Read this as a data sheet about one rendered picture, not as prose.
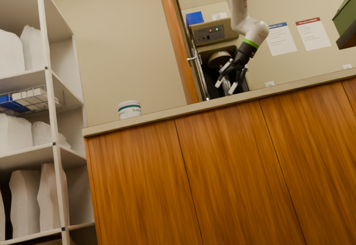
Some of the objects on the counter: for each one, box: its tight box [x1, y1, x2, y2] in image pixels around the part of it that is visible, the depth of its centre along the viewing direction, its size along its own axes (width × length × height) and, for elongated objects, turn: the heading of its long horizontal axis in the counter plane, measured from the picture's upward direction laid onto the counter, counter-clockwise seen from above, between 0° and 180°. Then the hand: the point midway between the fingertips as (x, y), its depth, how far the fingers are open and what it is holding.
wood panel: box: [156, 0, 199, 104], centre depth 220 cm, size 49×3×140 cm, turn 144°
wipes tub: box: [118, 100, 142, 120], centre depth 176 cm, size 13×13×15 cm
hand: (224, 87), depth 169 cm, fingers open, 11 cm apart
